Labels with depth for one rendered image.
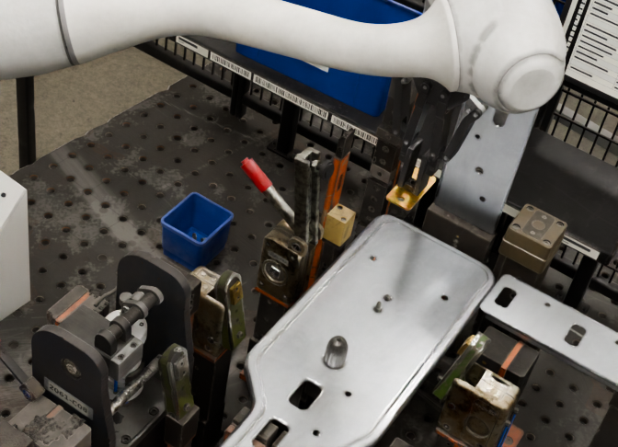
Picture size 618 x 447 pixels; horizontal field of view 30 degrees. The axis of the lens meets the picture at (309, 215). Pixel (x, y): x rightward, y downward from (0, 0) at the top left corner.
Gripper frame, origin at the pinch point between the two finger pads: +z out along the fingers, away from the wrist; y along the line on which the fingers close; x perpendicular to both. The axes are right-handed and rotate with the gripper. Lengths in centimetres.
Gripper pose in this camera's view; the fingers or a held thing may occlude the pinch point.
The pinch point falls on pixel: (417, 166)
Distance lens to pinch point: 155.5
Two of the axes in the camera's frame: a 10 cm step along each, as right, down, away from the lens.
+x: 5.3, -5.3, 6.6
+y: 8.3, 4.6, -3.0
